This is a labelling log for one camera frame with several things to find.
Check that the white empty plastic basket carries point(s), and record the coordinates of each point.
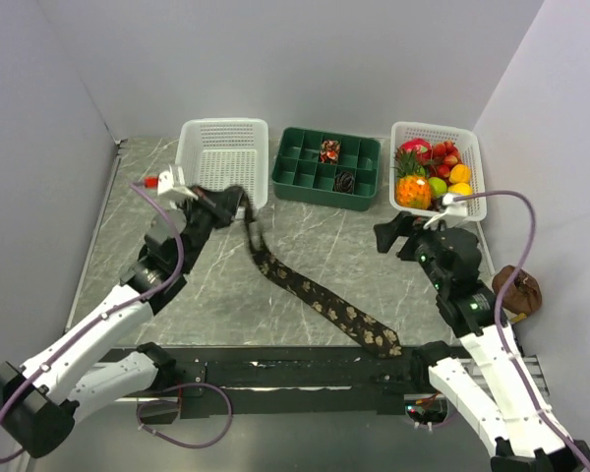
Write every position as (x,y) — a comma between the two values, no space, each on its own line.
(221,152)

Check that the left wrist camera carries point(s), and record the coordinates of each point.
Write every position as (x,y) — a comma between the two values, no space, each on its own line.
(170,184)

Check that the orange pineapple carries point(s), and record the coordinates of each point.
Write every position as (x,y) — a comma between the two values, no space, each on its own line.
(412,188)

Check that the brown paper bag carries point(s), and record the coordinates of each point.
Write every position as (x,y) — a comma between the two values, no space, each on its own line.
(523,298)

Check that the green apple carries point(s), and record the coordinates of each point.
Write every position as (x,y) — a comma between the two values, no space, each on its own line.
(438,187)

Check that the white fruit basket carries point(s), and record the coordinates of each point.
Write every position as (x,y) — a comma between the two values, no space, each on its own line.
(465,140)

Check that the red floral rolled tie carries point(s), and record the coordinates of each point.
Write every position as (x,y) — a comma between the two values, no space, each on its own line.
(330,151)

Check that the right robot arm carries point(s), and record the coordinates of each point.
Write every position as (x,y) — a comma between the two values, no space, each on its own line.
(506,411)

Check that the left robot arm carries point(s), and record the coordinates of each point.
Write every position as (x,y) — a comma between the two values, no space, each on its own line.
(43,399)

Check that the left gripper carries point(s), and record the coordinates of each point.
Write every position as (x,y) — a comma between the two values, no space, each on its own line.
(222,205)

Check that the green divided organizer tray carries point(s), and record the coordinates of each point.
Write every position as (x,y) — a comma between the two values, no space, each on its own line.
(299,176)

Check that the black gold floral tie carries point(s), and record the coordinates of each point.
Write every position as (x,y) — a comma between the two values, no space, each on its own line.
(376,338)

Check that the yellow lemon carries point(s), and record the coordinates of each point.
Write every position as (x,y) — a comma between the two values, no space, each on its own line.
(462,189)

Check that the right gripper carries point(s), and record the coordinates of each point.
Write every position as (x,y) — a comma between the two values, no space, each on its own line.
(403,224)

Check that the pink dragon fruit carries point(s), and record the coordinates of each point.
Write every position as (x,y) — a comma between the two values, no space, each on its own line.
(421,149)

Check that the dark striped rolled tie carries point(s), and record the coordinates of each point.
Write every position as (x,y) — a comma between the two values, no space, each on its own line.
(344,182)

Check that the orange fruit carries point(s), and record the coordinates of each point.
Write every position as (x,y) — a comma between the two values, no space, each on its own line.
(460,173)

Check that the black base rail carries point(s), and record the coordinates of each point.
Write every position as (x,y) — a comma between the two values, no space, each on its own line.
(294,379)

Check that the red strawberries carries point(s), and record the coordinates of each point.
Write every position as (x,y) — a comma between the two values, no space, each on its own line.
(444,156)

